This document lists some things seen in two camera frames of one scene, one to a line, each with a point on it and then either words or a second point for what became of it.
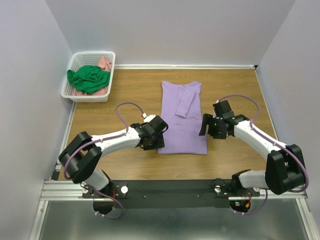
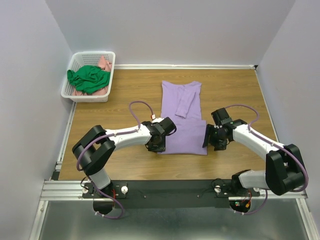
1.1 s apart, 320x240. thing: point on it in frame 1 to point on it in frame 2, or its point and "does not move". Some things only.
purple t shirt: x=181 y=110 does not move
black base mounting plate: x=171 y=193 does not move
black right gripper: x=208 y=119 to x=219 y=145
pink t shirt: x=103 y=64 does not move
